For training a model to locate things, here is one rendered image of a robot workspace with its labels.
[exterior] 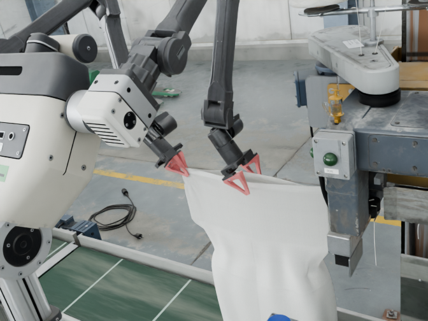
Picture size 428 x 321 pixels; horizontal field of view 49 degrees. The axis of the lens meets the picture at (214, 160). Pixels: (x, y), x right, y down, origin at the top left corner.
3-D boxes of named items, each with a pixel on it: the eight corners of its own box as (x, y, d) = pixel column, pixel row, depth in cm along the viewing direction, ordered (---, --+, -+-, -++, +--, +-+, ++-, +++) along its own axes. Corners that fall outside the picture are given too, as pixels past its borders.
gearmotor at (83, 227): (49, 244, 277) (41, 222, 271) (68, 230, 288) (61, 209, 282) (84, 255, 261) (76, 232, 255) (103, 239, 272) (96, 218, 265)
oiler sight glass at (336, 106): (329, 115, 100) (328, 99, 98) (333, 111, 102) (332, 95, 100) (341, 116, 98) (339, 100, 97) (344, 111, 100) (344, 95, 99)
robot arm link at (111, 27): (92, 9, 159) (101, -7, 149) (107, 9, 162) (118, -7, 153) (125, 132, 156) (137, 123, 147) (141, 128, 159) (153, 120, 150)
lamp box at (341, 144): (314, 176, 100) (311, 137, 96) (322, 166, 103) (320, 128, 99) (349, 180, 96) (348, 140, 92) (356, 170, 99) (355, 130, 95)
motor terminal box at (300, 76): (296, 115, 146) (293, 79, 141) (296, 104, 155) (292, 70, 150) (324, 112, 144) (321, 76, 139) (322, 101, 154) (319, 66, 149)
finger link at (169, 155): (197, 166, 152) (178, 146, 153) (185, 176, 147) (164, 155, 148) (189, 177, 157) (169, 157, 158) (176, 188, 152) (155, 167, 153)
